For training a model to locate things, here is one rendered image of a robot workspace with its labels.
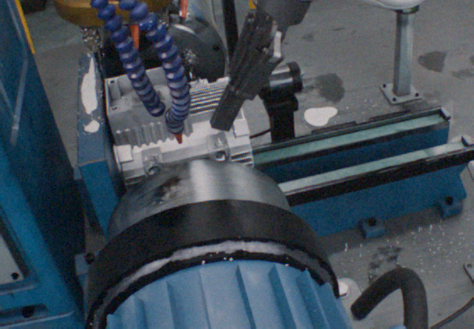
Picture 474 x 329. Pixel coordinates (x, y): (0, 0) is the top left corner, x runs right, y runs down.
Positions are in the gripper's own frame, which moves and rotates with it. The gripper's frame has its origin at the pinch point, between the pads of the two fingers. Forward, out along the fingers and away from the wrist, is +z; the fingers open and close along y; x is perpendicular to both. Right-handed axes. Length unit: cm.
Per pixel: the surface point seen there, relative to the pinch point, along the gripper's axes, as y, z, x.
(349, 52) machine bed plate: -58, 7, 51
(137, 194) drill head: 17.6, 4.5, -14.0
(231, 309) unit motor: 52, -17, -18
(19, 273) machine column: 12.5, 28.2, -24.7
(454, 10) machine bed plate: -71, -13, 85
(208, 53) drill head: -26.6, 4.5, 3.6
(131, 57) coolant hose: 12.2, -10.4, -19.2
